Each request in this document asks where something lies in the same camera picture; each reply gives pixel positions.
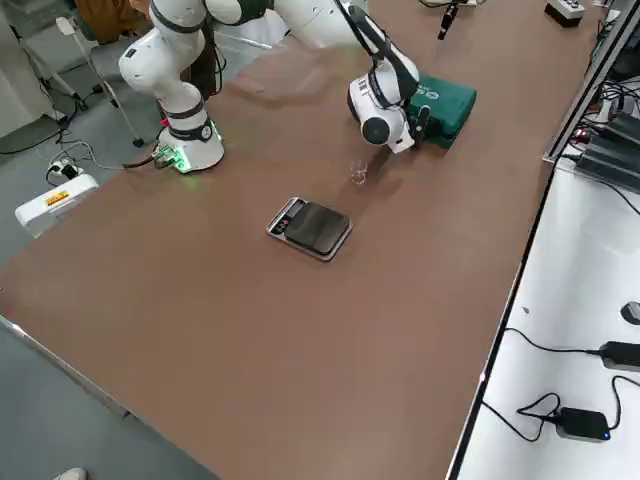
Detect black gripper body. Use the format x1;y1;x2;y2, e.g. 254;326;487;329
412;104;433;153

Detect green plastic toolbox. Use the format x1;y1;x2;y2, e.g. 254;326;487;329
399;69;479;151

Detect small clear measuring cup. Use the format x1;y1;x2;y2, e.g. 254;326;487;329
348;156;371;187

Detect digital kitchen scale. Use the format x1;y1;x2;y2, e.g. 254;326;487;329
265;195;355;263

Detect white black button box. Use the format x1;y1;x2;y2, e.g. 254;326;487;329
543;0;587;30

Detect black ribbed power supply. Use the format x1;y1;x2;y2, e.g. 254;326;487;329
597;112;640;146
574;133;640;194

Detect white desk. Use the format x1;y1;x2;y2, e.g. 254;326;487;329
449;164;640;480

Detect black power brick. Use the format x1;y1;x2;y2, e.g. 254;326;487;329
598;340;640;372

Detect small black hub blue light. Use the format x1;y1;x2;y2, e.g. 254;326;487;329
553;406;612;444

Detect white power strip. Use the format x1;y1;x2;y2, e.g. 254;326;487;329
46;157;85;182

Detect white tripod stand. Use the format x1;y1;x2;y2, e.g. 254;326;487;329
54;16;146;149

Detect white box with yellow label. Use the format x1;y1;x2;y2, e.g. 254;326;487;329
13;173;100;240

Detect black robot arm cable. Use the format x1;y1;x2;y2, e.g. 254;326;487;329
335;0;420;109
199;14;226;97

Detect black cable with metal plug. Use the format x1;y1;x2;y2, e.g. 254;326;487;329
436;2;461;42

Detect aluminium frame post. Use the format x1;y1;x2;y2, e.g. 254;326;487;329
542;0;640;164

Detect black cable bundle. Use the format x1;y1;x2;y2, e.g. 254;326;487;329
594;77;640;124

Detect black power supply cable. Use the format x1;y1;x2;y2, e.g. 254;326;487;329
559;154;640;216

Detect black power brick cable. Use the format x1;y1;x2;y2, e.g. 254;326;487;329
503;327;609;357

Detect black red base cable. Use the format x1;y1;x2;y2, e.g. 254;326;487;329
122;147;171;170

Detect white floor cable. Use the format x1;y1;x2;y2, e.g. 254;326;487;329
49;139;126;171

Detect black hub cable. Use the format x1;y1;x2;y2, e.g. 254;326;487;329
605;374;640;431
479;392;564;444

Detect black floor cable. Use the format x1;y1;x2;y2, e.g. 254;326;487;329
0;84;104;156

